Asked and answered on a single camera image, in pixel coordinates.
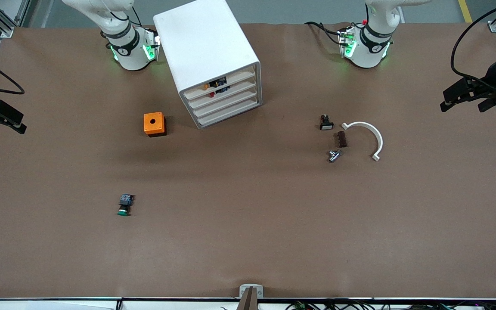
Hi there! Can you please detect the green push button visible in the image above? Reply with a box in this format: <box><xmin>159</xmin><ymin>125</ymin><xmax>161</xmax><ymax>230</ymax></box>
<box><xmin>117</xmin><ymin>194</ymin><xmax>135</xmax><ymax>217</ymax></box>

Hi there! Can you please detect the orange box with hole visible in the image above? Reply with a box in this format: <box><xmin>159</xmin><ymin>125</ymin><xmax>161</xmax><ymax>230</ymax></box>
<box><xmin>143</xmin><ymin>112</ymin><xmax>167</xmax><ymax>137</ymax></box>

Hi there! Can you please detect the white drawer cabinet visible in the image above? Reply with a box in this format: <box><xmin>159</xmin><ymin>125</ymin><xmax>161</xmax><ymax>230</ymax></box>
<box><xmin>153</xmin><ymin>0</ymin><xmax>263</xmax><ymax>129</ymax></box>

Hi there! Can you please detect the black base cable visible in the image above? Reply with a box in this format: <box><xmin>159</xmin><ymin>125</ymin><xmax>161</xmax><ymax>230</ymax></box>
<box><xmin>304</xmin><ymin>21</ymin><xmax>343</xmax><ymax>46</ymax></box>

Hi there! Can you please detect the white sheet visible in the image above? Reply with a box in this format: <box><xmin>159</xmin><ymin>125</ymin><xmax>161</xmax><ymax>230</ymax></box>
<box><xmin>0</xmin><ymin>300</ymin><xmax>119</xmax><ymax>310</ymax></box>

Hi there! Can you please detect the white plastic drawer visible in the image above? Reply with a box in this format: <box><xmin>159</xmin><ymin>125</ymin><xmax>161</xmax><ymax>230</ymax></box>
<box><xmin>181</xmin><ymin>65</ymin><xmax>259</xmax><ymax>101</ymax></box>
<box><xmin>195</xmin><ymin>93</ymin><xmax>262</xmax><ymax>128</ymax></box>
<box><xmin>185</xmin><ymin>74</ymin><xmax>260</xmax><ymax>110</ymax></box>
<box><xmin>190</xmin><ymin>84</ymin><xmax>261</xmax><ymax>120</ymax></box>

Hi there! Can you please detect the black blue small part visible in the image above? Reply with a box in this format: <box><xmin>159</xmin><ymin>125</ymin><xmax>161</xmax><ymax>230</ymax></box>
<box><xmin>213</xmin><ymin>76</ymin><xmax>231</xmax><ymax>94</ymax></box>

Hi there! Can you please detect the arm base connector panel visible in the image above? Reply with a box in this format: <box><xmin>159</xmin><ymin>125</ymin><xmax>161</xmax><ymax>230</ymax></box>
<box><xmin>338</xmin><ymin>26</ymin><xmax>357</xmax><ymax>59</ymax></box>
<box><xmin>143</xmin><ymin>27</ymin><xmax>161</xmax><ymax>62</ymax></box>

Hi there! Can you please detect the black cable bundle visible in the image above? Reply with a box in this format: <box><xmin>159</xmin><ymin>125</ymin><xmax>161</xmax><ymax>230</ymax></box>
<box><xmin>286</xmin><ymin>299</ymin><xmax>496</xmax><ymax>310</ymax></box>

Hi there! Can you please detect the white curved bracket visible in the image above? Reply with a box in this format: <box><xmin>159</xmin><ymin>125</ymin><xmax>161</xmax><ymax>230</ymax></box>
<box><xmin>341</xmin><ymin>121</ymin><xmax>384</xmax><ymax>162</ymax></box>

